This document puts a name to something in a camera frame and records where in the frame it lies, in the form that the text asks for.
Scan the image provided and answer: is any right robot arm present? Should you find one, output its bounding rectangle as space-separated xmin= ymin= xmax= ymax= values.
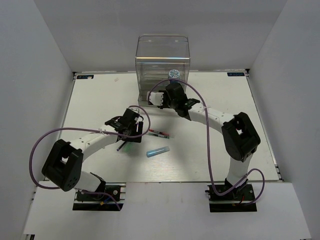
xmin=147 ymin=81 xmax=261 ymax=200

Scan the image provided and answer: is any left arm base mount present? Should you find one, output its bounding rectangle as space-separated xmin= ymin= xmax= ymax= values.
xmin=72 ymin=183 xmax=126 ymax=212

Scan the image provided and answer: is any blue table label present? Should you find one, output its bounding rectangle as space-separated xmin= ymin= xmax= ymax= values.
xmin=76 ymin=74 xmax=94 ymax=80
xmin=227 ymin=72 xmax=245 ymax=77

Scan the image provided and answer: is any clear plastic drawer organizer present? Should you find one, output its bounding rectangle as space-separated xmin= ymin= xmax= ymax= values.
xmin=135 ymin=34 xmax=191 ymax=107

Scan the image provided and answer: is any green refill pen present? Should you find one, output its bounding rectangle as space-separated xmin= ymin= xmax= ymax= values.
xmin=147 ymin=132 xmax=172 ymax=139

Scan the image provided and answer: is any right blue table label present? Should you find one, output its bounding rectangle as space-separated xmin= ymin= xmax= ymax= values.
xmin=227 ymin=72 xmax=245 ymax=77

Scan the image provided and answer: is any blue highlighter marker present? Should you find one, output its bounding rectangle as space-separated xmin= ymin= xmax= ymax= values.
xmin=146 ymin=146 xmax=170 ymax=158

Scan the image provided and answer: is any left blue table label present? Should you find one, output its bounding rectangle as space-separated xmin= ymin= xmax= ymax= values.
xmin=76 ymin=74 xmax=94 ymax=80

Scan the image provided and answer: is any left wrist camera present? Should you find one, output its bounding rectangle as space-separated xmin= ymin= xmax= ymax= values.
xmin=129 ymin=106 xmax=140 ymax=115

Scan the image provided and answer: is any blue cleaning gel jar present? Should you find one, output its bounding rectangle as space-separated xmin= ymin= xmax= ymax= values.
xmin=168 ymin=69 xmax=181 ymax=83

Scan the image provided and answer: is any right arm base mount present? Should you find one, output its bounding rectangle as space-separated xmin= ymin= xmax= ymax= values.
xmin=205 ymin=184 xmax=257 ymax=213

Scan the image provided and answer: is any dark blue pen refill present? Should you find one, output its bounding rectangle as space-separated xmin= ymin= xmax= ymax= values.
xmin=116 ymin=142 xmax=127 ymax=152

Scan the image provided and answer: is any green highlighter marker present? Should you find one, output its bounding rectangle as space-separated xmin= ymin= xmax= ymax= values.
xmin=123 ymin=142 xmax=133 ymax=153

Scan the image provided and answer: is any red refill pen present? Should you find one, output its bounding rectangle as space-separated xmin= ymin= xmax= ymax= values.
xmin=149 ymin=129 xmax=175 ymax=138

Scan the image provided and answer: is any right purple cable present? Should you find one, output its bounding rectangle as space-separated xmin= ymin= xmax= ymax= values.
xmin=149 ymin=79 xmax=266 ymax=205

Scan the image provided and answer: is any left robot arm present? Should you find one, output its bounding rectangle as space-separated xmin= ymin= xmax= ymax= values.
xmin=41 ymin=108 xmax=143 ymax=200

